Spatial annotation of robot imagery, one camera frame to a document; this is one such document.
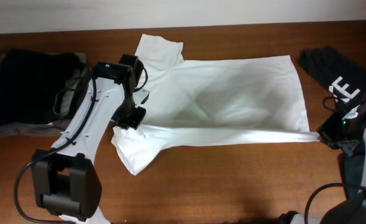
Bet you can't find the white robot print t-shirt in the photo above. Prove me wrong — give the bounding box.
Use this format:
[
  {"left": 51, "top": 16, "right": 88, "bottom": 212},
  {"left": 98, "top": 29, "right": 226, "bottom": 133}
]
[{"left": 112, "top": 34, "right": 318, "bottom": 175}]

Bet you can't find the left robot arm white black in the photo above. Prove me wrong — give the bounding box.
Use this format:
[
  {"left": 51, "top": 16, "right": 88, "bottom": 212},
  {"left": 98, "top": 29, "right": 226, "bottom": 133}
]
[{"left": 30, "top": 54, "right": 149, "bottom": 223}]

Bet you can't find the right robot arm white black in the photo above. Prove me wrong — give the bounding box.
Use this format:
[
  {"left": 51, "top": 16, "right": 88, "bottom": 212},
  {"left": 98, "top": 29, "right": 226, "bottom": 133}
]
[{"left": 277, "top": 100, "right": 366, "bottom": 224}]

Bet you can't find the black t-shirt with white letters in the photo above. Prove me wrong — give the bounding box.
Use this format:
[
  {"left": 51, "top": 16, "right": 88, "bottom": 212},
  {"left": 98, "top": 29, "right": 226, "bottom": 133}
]
[{"left": 298, "top": 47, "right": 366, "bottom": 111}]

